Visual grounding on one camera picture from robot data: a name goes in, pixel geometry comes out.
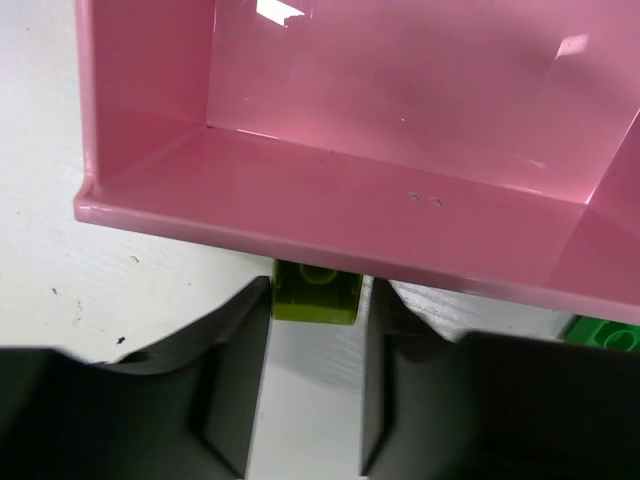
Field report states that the large pink bin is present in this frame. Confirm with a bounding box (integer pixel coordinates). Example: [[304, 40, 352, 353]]
[[74, 1, 639, 323]]

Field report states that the dark green long lego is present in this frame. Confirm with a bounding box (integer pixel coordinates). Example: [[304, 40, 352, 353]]
[[560, 315, 639, 352]]

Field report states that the lime lego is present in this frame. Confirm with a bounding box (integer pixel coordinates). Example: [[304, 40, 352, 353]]
[[272, 260, 363, 326]]

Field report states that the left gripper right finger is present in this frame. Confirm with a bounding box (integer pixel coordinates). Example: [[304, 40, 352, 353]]
[[361, 279, 639, 479]]

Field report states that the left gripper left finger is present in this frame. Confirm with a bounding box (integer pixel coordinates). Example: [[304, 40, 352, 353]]
[[1, 276, 271, 479]]

